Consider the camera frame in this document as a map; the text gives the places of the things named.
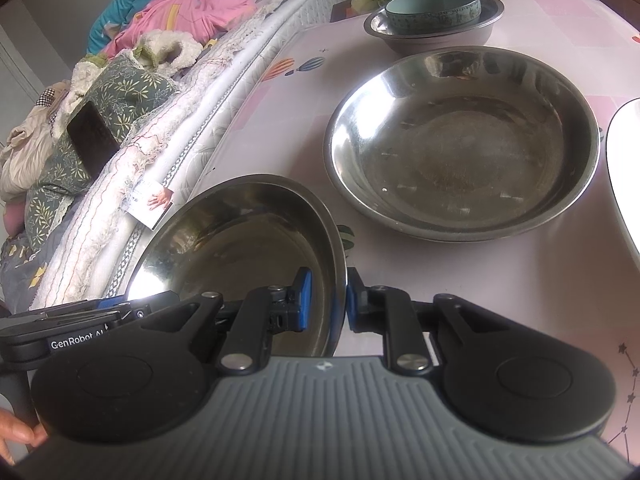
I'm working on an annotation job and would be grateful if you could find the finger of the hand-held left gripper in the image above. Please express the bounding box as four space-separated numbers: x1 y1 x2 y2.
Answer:
30 294 173 321

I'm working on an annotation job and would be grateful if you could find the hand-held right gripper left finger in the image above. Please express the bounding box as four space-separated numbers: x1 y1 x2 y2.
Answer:
167 266 315 376

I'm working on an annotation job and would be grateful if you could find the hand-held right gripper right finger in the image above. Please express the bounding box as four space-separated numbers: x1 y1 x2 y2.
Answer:
342 266 483 376

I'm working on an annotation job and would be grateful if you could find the shallow stainless steel plate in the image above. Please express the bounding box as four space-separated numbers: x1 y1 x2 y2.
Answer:
120 174 349 358

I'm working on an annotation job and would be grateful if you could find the large stainless steel basin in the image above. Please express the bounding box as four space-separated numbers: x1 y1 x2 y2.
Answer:
323 45 602 243

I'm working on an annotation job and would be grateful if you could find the small stainless steel bowl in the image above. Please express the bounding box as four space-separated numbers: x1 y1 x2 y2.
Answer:
363 0 506 56

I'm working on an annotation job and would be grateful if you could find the teal glazed ceramic bowl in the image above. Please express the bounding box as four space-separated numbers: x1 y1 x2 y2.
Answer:
384 0 482 33

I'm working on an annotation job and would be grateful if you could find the person's left hand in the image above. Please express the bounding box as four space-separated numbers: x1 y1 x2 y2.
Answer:
0 406 49 466

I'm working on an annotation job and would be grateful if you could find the grey quilt with yellow print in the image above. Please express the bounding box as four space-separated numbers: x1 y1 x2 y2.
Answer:
0 230 51 311

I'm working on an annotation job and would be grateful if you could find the pink patterned tablecloth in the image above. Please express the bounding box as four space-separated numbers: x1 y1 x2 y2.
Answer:
165 0 640 466

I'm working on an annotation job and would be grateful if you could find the white photo tag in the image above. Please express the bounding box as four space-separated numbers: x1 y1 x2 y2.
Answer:
129 180 175 231

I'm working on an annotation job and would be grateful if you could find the beige jacket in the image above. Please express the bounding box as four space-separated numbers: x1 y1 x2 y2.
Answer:
0 87 76 201

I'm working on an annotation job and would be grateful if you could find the white quilted mattress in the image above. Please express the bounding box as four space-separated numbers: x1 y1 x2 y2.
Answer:
30 0 351 311

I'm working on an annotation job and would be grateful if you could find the green floral pillow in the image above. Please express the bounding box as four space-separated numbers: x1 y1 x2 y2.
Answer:
25 55 181 251

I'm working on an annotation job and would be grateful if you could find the white fleece blanket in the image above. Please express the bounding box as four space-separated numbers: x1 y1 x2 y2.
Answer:
70 30 203 91

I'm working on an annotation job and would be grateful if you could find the pink blanket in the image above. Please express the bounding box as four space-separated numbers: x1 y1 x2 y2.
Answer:
102 0 271 61

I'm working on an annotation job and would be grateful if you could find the white plate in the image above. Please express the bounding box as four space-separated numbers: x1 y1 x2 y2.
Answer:
606 96 640 256

